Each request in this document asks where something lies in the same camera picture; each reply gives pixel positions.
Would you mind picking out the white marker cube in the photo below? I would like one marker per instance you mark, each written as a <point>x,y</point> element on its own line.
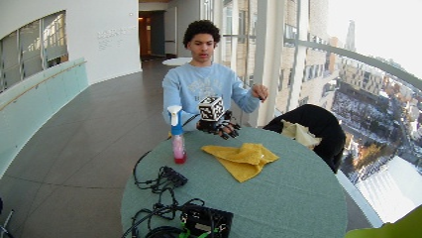
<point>210,108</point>

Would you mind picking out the yellow cloth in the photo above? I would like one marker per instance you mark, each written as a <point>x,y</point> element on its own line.
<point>241,159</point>

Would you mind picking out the yellow-green chair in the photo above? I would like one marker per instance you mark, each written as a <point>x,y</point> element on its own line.
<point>391,226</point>

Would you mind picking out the wooden handrail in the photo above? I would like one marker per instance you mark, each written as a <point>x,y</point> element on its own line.
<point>39,84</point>

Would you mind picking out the black power strip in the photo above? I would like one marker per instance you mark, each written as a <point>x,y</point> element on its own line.
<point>173,177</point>

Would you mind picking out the black electronics box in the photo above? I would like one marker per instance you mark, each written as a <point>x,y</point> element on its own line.
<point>205,221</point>

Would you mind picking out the pink spray bottle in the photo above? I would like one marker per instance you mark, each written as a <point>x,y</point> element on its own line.
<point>177,139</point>

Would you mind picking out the light blue sweatshirt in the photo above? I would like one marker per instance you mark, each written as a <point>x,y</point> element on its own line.
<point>202,91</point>

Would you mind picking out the white round table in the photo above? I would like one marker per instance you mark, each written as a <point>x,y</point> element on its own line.
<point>176,61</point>

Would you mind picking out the grey window railing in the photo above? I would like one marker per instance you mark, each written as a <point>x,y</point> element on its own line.
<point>352,54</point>

